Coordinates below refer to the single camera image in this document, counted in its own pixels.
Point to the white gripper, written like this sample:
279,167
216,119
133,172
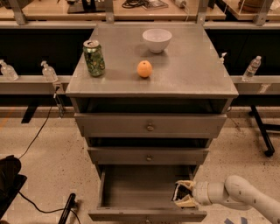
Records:
200,192

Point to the black rxbar chocolate wrapper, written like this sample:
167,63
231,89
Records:
180,192

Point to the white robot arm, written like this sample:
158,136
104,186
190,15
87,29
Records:
235,192

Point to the grey open bottom drawer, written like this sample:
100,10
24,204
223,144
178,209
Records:
143,193

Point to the grey middle drawer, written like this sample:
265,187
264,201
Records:
147,156

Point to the grey metal drawer cabinet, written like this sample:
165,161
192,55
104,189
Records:
187,78

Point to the grey top drawer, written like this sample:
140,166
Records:
150,125

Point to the black table leg with caster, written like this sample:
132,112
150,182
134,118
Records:
264,129

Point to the black tube on floor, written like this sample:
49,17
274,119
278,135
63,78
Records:
67,209

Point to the orange fruit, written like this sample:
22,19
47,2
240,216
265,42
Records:
144,69

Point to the small white pump bottle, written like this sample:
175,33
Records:
222,58

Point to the clear plastic water bottle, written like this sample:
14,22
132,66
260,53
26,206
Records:
251,69

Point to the white bowl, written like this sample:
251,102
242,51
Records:
157,39

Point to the green soda can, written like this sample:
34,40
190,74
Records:
92,50

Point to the black equipment lower left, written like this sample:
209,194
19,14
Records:
11,181

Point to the clear pump sanitizer bottle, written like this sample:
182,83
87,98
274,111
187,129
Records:
48,72

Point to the clear pump bottle far left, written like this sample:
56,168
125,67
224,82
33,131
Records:
8,71

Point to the grey metal rail shelf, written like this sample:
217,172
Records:
26,85

